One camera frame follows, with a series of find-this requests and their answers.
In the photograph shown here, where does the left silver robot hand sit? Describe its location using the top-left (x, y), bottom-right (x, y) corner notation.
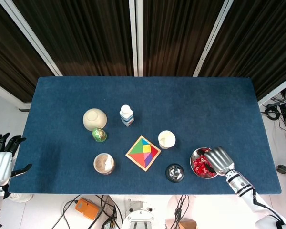
top-left (0, 132), bottom-right (33, 187)

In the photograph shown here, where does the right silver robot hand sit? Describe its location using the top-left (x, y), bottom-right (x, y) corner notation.
top-left (204, 146), bottom-right (236, 177)

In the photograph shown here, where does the white paper cup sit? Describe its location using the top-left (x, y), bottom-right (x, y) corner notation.
top-left (157, 129), bottom-right (177, 150)

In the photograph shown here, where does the patterned ceramic cup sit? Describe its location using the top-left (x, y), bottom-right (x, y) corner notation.
top-left (93, 152), bottom-right (116, 175)

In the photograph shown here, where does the round steel plate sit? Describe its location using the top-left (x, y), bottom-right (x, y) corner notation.
top-left (190, 147), bottom-right (220, 179)

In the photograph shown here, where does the white round object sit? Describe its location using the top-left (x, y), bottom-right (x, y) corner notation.
top-left (8, 192), bottom-right (34, 203)

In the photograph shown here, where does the blue table cloth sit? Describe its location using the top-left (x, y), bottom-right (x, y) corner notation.
top-left (8, 76), bottom-right (282, 195)

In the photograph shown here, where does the wooden tangram tray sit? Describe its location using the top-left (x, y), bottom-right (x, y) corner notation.
top-left (125, 135), bottom-right (162, 172)

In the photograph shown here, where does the red tangram triangle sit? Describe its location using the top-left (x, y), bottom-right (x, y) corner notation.
top-left (149, 144), bottom-right (160, 159)

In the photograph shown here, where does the brown wooden object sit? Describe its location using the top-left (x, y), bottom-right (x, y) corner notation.
top-left (178, 220), bottom-right (197, 229)

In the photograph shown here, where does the orange large tangram triangle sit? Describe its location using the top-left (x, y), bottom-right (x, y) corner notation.
top-left (128, 152), bottom-right (148, 168)

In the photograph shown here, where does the green large tangram triangle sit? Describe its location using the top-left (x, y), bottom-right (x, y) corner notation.
top-left (128, 138), bottom-right (145, 156)

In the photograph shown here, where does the orange box device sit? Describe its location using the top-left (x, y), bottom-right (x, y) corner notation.
top-left (75, 197), bottom-right (101, 220)

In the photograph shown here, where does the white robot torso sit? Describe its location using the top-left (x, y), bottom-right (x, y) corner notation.
top-left (121, 199), bottom-right (159, 229)

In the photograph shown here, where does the white milk bottle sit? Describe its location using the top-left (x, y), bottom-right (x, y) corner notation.
top-left (119, 104), bottom-right (135, 127)

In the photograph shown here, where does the green glass ball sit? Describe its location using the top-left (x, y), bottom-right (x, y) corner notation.
top-left (92, 127), bottom-right (108, 143)

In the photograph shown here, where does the beige upturned bowl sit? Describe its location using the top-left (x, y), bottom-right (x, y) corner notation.
top-left (82, 108), bottom-right (108, 132)

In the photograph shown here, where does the dark brown curtain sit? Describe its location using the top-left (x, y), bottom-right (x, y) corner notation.
top-left (0, 0), bottom-right (55, 103)
top-left (142, 0), bottom-right (226, 77)
top-left (197, 0), bottom-right (286, 101)
top-left (13, 0), bottom-right (134, 77)

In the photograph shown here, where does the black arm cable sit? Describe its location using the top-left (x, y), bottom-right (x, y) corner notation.
top-left (252, 187), bottom-right (286, 225)

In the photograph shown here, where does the black cable bundle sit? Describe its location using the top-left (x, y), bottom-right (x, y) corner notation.
top-left (95, 194), bottom-right (123, 229)
top-left (173, 194), bottom-right (190, 229)

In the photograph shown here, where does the black coiled cable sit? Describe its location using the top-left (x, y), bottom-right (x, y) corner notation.
top-left (264, 104), bottom-right (281, 120)

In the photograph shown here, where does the black floor cable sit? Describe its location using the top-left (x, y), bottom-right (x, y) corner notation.
top-left (52, 194), bottom-right (83, 229)

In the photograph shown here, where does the white partition frame post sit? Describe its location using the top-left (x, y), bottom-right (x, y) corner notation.
top-left (136, 0), bottom-right (144, 77)
top-left (258, 73), bottom-right (286, 107)
top-left (193, 0), bottom-right (235, 77)
top-left (129, 0), bottom-right (138, 77)
top-left (0, 0), bottom-right (63, 77)

